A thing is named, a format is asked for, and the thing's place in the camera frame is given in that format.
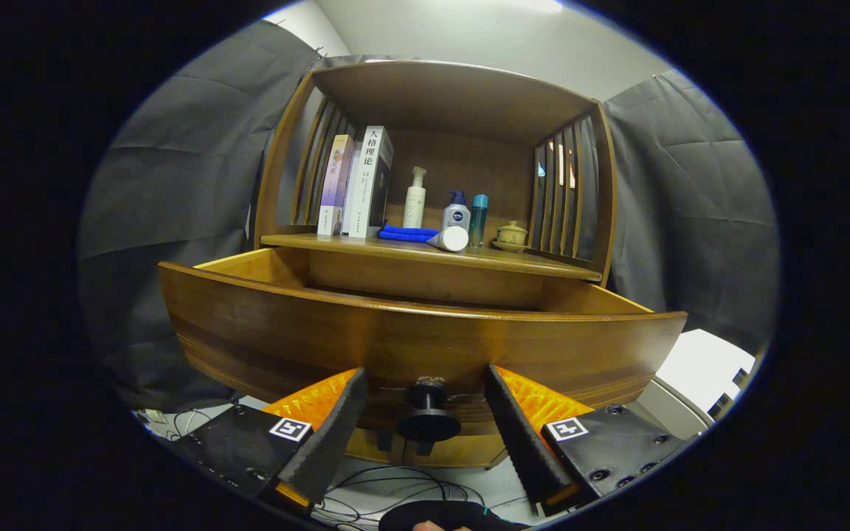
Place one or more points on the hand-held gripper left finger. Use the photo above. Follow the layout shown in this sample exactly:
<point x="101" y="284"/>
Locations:
<point x="333" y="442"/>

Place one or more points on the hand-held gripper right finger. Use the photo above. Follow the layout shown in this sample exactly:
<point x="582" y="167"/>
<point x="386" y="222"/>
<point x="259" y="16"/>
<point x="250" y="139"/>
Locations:
<point x="521" y="450"/>

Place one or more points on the black round drawer knob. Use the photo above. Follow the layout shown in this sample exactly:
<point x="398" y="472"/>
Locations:
<point x="427" y="413"/>

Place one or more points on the brown wooden drawer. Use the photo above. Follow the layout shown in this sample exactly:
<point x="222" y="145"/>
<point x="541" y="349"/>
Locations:
<point x="285" y="332"/>

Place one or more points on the white green tube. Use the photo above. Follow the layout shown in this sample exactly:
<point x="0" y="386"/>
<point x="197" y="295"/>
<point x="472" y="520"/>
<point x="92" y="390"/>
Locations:
<point x="451" y="238"/>

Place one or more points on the brown wooden countertop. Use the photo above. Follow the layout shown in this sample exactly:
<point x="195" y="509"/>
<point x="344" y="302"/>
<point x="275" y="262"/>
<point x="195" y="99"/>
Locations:
<point x="322" y="240"/>

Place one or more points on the brown wooden cabinet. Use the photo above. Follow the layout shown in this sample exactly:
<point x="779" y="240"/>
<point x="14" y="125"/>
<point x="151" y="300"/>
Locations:
<point x="454" y="96"/>

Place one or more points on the grey ribbed panel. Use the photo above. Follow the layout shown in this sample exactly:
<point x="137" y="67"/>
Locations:
<point x="672" y="409"/>

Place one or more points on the white power strip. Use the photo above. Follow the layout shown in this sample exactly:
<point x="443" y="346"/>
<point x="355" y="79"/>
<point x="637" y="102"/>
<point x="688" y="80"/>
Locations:
<point x="153" y="417"/>

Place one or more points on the white flat panel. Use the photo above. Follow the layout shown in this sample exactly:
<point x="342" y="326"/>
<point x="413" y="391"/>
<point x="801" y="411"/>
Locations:
<point x="705" y="365"/>

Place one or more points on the beige lidded teacup with saucer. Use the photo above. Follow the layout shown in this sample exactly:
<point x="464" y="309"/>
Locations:
<point x="511" y="236"/>

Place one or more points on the blue folded cloth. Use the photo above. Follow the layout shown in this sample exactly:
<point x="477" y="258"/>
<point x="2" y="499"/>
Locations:
<point x="406" y="234"/>

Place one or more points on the slim teal bottle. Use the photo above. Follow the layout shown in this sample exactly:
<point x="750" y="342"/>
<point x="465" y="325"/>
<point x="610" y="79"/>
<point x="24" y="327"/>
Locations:
<point x="478" y="217"/>

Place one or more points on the white bottle blue pump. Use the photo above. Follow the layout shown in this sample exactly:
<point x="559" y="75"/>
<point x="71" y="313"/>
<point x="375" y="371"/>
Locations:
<point x="457" y="212"/>

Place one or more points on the thin white book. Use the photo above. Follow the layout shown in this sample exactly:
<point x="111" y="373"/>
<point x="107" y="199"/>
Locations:
<point x="352" y="192"/>

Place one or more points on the purple book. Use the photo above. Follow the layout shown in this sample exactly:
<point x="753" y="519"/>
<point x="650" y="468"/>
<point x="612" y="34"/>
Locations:
<point x="335" y="184"/>

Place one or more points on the thick white book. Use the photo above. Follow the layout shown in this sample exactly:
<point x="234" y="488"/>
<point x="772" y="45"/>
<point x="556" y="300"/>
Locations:
<point x="373" y="177"/>

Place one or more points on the black backdrop cloth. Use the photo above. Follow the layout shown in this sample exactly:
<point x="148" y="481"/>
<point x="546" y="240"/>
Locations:
<point x="167" y="184"/>

